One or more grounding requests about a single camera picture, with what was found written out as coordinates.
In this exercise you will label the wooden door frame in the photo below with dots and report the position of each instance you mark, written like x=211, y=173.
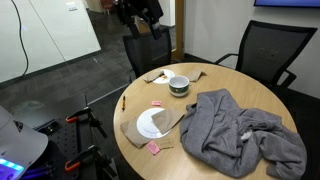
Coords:
x=179, y=30

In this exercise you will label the large white paper plate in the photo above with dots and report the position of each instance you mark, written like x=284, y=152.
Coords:
x=146, y=125

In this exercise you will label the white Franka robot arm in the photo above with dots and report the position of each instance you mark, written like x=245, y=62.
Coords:
x=20, y=143

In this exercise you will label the white cup with green band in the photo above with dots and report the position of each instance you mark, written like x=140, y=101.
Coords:
x=179, y=87

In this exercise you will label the black mesh office chair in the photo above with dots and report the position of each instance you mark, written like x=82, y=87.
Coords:
x=270, y=50
x=146, y=53

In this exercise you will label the orange pen with black grip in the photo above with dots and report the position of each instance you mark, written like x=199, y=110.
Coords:
x=123, y=103

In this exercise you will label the pink eraser block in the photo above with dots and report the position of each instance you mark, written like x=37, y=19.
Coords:
x=156, y=103

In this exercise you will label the brown sugar packet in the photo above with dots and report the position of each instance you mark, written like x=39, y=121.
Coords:
x=165, y=143

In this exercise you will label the white wall switch plate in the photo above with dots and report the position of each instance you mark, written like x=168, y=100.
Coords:
x=71, y=6

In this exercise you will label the red chair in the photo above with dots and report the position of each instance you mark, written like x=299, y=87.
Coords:
x=107, y=5

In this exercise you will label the brown food piece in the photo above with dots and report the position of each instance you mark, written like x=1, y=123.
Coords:
x=163, y=76

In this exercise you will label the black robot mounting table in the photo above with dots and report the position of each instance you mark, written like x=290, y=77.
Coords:
x=66, y=140

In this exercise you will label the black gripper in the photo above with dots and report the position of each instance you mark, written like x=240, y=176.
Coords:
x=146, y=8

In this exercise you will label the small white paper plate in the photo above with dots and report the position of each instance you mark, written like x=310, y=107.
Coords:
x=168, y=76

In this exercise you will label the gray sweatshirt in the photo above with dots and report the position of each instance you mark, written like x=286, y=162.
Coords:
x=233, y=133

